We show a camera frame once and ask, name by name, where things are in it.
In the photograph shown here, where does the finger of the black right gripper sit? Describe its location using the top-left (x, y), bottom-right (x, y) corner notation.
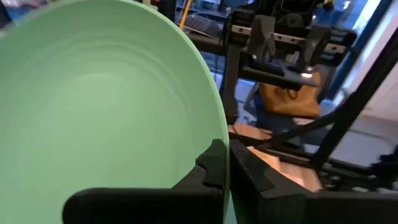
top-left (303, 24), bottom-right (332, 65)
top-left (247, 14), bottom-right (277, 62)

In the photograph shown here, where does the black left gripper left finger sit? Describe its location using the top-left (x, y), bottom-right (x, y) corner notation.
top-left (62, 138), bottom-right (228, 224)

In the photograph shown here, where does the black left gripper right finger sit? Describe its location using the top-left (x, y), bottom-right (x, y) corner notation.
top-left (229, 139), bottom-right (398, 224)

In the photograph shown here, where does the green plate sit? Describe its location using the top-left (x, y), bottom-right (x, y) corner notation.
top-left (0, 0), bottom-right (231, 224)

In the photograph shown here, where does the black laptop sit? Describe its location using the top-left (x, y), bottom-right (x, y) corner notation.
top-left (185, 14), bottom-right (222, 37)

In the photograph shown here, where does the tan leather bag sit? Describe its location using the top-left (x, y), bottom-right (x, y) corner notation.
top-left (259, 72), bottom-right (322, 118)

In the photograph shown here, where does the black metal frame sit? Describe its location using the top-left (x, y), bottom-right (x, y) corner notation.
top-left (228, 27), bottom-right (398, 190)

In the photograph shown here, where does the yellow cable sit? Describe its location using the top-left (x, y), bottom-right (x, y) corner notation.
top-left (179, 0), bottom-right (194, 29)

